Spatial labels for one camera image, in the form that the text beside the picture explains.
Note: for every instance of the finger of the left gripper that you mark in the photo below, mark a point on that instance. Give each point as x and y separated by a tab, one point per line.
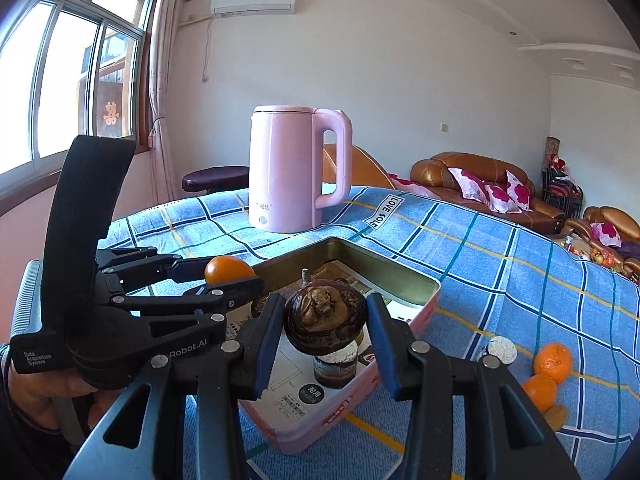
208	299
129	269

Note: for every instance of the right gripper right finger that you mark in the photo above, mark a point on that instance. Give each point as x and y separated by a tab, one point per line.
506	437

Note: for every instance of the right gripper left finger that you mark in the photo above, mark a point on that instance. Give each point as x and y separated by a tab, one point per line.
141	435

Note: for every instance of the oval orange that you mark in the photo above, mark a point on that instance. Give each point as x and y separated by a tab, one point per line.
226	269

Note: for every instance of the small jar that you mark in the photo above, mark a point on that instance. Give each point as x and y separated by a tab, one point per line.
503	349
335	370

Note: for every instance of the smooth orange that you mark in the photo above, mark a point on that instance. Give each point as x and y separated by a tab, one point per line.
541	390

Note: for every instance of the small kiwi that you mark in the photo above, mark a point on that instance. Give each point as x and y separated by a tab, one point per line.
556	416

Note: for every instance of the large wrinkled orange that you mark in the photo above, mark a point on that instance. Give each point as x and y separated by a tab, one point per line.
555	361

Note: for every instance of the left hand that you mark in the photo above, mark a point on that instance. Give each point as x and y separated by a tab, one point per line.
33	394

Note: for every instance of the pink biscuit tin box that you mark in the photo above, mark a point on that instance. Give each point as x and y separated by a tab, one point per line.
282	275

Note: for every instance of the dark round stool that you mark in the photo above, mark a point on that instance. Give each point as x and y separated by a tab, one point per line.
216	179

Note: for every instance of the blue plaid tablecloth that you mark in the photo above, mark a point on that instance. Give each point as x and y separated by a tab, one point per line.
498	279

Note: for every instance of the pink electric kettle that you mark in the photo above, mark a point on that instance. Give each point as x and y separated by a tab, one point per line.
286	162

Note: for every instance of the near brown leather seat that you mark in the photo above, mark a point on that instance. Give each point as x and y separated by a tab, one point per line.
366	171

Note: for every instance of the coffee table with fruit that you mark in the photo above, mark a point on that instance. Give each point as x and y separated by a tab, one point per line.
601	255

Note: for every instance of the pink flowered cushion middle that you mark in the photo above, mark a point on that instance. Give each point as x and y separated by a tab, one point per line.
499	200

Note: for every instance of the pink flowered cushion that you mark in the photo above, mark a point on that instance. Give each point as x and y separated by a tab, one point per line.
471	187
517	191
499	200

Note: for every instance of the pink flowered cushion left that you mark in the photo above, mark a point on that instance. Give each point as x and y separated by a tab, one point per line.
471	187

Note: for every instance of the armchair pink cushion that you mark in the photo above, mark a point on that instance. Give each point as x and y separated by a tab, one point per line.
606	234

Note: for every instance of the pink flowered cushion right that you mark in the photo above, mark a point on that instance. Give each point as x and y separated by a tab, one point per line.
517	191

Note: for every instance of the brown leather armchair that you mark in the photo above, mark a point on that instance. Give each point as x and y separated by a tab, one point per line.
625	224

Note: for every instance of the long brown leather sofa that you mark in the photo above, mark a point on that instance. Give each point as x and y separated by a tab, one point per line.
433	173

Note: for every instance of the stacked dark chairs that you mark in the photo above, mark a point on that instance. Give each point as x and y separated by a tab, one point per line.
560	192

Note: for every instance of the pink curtain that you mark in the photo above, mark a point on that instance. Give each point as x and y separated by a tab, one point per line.
164	30

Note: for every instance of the white air conditioner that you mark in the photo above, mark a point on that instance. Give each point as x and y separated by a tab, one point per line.
229	8

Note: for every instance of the window with frame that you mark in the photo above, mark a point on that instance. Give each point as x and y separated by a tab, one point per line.
70	68

